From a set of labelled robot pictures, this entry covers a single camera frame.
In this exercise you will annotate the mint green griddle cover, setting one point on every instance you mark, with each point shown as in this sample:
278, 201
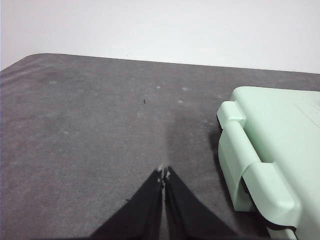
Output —
280, 130

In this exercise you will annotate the mint green breakfast maker base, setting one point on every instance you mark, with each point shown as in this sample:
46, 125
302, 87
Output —
232, 160

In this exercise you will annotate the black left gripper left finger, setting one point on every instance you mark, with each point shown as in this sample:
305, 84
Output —
140, 215

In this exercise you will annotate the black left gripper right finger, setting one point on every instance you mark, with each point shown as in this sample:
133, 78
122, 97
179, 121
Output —
190, 215

